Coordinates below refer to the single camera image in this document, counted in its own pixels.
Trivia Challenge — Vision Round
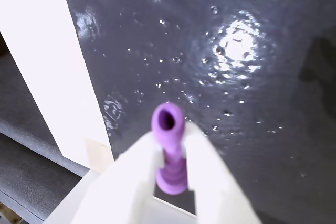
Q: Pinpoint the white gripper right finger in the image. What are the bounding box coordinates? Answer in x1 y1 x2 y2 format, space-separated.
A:
181 121 260 224

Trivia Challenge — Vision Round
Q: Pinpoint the brown cardboard box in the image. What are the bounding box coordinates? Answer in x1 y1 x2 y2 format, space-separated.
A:
0 202 20 224

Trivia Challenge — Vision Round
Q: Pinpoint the grey fabric sofa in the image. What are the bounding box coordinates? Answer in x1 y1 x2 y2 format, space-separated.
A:
0 32 90 224

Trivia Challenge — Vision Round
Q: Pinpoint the dark grey table mat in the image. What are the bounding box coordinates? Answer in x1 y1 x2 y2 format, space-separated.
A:
57 0 336 224

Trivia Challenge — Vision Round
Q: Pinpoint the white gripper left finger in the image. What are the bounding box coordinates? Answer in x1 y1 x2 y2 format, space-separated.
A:
44 131 165 224

